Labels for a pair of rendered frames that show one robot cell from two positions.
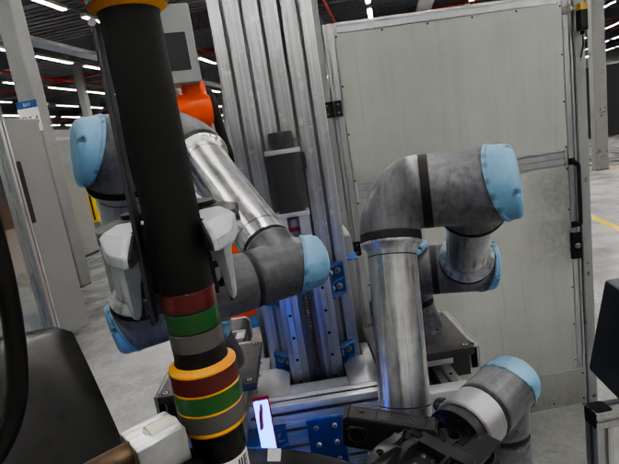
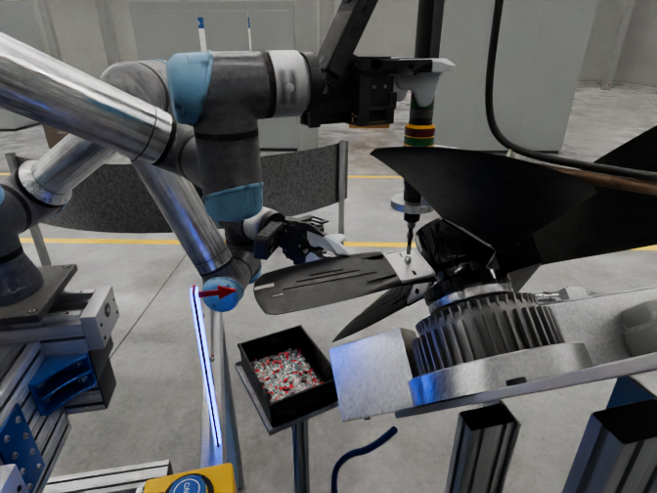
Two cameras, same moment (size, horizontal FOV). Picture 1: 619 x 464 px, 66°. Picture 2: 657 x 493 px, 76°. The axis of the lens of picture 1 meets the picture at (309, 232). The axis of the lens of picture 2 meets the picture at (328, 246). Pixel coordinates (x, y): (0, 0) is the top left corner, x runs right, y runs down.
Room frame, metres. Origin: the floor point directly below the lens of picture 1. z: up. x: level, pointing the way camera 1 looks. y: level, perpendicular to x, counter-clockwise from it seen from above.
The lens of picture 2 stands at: (0.52, 0.68, 1.53)
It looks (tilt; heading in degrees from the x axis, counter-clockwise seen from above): 26 degrees down; 261
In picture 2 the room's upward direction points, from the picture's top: straight up
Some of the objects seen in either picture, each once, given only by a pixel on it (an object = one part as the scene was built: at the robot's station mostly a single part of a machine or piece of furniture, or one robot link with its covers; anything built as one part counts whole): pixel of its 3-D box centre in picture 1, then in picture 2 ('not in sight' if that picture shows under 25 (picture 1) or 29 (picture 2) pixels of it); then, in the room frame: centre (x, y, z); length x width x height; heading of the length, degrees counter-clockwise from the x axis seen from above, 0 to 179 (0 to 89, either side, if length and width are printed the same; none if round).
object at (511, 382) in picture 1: (498, 397); (240, 218); (0.57, -0.22, 1.17); 0.11 x 0.08 x 0.09; 131
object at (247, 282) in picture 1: (206, 293); (225, 170); (0.56, 0.14, 1.38); 0.11 x 0.08 x 0.11; 118
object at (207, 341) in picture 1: (196, 334); (421, 112); (0.29, 0.08, 1.44); 0.03 x 0.03 x 0.01
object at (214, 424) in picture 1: (212, 407); not in sight; (0.29, 0.08, 1.39); 0.04 x 0.04 x 0.01
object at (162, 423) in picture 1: (162, 435); not in sight; (0.26, 0.11, 1.38); 0.02 x 0.02 x 0.02; 39
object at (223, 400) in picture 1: (207, 389); (418, 139); (0.29, 0.08, 1.40); 0.04 x 0.04 x 0.01
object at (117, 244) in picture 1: (132, 275); (426, 83); (0.30, 0.12, 1.48); 0.09 x 0.03 x 0.06; 4
